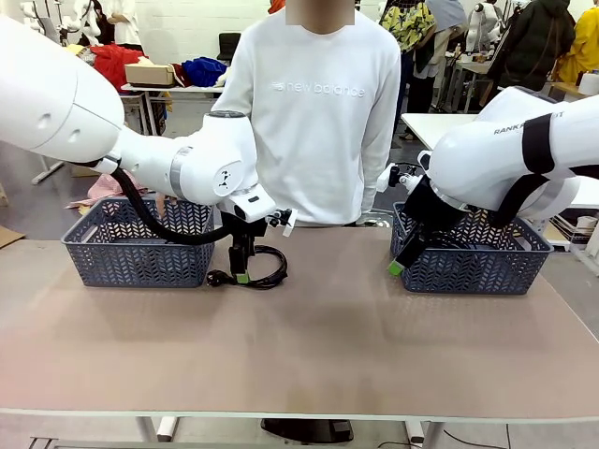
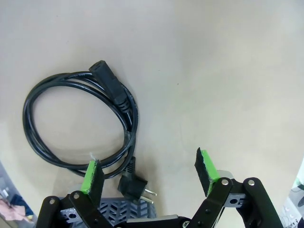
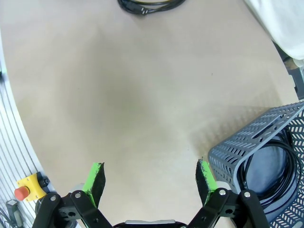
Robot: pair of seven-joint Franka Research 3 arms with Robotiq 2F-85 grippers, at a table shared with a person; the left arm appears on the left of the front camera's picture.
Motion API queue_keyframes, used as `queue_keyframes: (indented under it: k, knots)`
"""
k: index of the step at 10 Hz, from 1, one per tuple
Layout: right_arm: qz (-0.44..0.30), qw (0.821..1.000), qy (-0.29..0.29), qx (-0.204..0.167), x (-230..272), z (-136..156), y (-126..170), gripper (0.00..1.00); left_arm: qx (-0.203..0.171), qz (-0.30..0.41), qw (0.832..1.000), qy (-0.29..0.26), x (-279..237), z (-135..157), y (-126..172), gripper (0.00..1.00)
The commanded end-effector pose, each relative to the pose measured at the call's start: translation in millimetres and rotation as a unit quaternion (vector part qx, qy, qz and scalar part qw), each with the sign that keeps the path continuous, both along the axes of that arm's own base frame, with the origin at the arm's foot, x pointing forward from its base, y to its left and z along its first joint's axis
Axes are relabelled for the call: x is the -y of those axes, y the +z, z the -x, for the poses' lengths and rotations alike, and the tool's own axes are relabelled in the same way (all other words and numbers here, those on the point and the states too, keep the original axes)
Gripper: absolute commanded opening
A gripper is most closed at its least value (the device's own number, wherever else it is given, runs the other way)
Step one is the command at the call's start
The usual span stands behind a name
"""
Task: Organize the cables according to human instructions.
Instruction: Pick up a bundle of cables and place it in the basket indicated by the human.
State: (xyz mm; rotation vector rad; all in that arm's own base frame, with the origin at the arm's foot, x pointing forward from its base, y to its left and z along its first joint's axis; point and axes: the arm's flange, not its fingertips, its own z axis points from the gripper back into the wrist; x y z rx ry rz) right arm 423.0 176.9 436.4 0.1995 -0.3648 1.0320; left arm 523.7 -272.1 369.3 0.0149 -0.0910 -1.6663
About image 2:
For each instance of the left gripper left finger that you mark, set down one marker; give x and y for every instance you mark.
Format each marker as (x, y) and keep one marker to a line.
(71, 211)

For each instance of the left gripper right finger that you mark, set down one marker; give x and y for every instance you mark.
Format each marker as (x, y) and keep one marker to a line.
(237, 209)

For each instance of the pink checkered cloth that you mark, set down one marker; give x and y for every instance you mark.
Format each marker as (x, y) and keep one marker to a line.
(12, 210)

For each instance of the blue plastic lattice basket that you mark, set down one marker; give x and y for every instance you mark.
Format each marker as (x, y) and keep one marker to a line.
(133, 209)

